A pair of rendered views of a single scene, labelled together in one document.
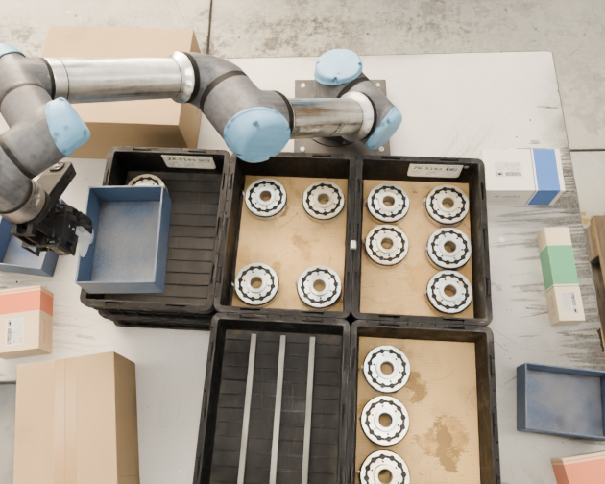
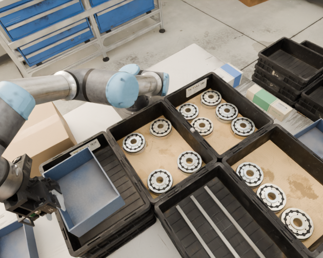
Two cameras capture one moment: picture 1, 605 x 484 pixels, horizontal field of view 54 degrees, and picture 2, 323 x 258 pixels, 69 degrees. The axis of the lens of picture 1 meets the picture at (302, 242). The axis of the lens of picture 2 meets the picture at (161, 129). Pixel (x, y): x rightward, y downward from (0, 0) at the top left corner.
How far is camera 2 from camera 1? 0.55 m
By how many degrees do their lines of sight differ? 22
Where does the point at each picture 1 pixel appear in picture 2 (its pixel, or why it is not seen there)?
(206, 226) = (114, 174)
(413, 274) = (221, 131)
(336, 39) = not seen: hidden behind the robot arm
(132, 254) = (91, 196)
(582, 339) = (295, 119)
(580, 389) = (314, 135)
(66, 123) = (14, 90)
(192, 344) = (144, 241)
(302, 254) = (168, 155)
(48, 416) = not seen: outside the picture
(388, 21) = not seen: hidden behind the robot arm
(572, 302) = (282, 105)
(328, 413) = (243, 215)
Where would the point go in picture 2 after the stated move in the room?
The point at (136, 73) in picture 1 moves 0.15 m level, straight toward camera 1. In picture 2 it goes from (41, 81) to (84, 96)
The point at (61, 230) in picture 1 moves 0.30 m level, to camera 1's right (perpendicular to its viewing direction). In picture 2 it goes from (44, 192) to (147, 113)
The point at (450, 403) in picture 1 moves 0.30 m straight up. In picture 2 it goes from (286, 170) to (320, 126)
